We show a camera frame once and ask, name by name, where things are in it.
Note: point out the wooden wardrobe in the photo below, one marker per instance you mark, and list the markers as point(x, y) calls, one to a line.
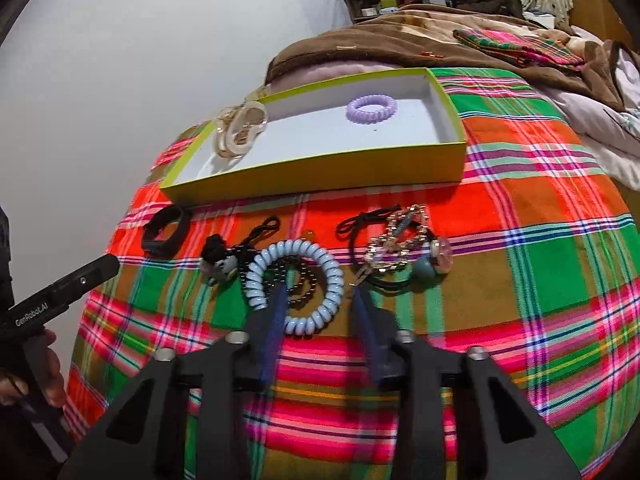
point(595, 0)

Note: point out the cream hair claw clip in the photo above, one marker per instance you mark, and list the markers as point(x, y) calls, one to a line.
point(235, 145)

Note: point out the dark brown jacket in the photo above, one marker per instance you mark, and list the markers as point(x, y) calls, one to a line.
point(490, 0)

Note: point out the black wristband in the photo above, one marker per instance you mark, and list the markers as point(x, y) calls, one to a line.
point(150, 241)

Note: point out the orange bead ornament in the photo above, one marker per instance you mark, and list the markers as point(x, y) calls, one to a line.
point(431, 54)

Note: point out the pale pink quilt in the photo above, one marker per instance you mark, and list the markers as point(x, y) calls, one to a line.
point(600, 140)

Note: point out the plaid bed cloth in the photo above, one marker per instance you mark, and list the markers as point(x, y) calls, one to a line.
point(500, 310)

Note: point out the person's left hand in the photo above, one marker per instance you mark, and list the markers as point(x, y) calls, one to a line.
point(52, 380)

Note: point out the rhinestone hair clip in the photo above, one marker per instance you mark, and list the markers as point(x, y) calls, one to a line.
point(395, 256)

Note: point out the folded plaid cloth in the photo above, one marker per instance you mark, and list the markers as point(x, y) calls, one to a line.
point(520, 47)

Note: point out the yellow-green cardboard box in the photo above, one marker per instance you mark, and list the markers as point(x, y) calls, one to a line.
point(325, 172)

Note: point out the brown plush blanket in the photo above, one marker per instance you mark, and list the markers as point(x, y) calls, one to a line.
point(390, 40)

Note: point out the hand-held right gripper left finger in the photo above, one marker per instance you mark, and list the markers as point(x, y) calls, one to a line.
point(272, 320)

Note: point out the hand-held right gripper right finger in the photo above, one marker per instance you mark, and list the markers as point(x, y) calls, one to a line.
point(367, 332)

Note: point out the wooden shelf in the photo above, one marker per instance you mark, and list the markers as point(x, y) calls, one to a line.
point(385, 5)

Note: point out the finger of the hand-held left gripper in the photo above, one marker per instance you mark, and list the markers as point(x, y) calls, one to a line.
point(95, 272)

